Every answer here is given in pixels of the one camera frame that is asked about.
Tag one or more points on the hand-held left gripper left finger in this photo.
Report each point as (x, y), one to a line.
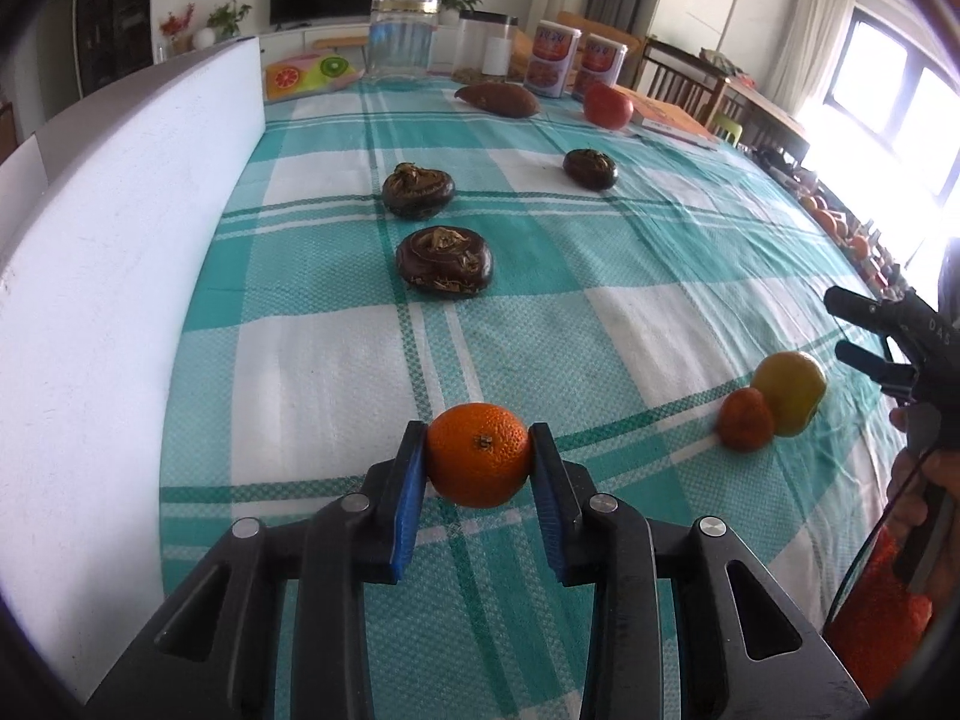
(405, 510)

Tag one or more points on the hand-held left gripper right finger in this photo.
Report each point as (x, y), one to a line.
(551, 510)

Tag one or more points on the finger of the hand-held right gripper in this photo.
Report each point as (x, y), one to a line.
(859, 307)
(874, 367)

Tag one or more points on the orange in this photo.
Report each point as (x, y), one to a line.
(478, 457)

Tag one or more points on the large dark brown mangosteen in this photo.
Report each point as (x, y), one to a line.
(442, 259)

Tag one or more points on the red tomato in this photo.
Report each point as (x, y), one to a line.
(607, 105)

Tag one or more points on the person's right hand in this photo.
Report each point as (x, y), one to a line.
(911, 502)

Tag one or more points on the pile of oranges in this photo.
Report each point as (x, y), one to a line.
(836, 225)

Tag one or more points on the yellow-green citrus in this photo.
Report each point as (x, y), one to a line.
(789, 392)

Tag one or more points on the small tangerine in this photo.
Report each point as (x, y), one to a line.
(744, 420)

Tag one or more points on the orange mesh bag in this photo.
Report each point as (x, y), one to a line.
(877, 615)

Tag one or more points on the orange flat box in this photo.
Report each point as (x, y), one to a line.
(675, 120)

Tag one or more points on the white sheer curtain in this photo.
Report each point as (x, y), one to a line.
(814, 22)

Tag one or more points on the wooden chair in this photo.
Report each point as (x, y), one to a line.
(679, 71)

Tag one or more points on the small dark brown mangosteen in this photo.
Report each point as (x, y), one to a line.
(590, 167)

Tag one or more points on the red label food tin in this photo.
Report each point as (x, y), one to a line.
(600, 64)
(556, 56)

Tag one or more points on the white foam board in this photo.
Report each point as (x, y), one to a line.
(97, 277)

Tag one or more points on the brown sweet potato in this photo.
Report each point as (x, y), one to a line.
(497, 99)

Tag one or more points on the fruit print cushion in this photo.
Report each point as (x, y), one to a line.
(311, 75)

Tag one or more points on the plastic jar with black lid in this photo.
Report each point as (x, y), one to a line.
(486, 49)

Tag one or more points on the glass jar with gold lid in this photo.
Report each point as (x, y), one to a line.
(401, 41)

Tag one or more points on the white television cabinet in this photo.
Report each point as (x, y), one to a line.
(315, 36)

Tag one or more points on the white round vase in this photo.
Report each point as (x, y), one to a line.
(204, 37)

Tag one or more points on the red flower bouquet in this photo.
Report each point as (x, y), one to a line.
(177, 21)

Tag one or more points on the dark display cabinet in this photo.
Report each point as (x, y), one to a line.
(112, 7)

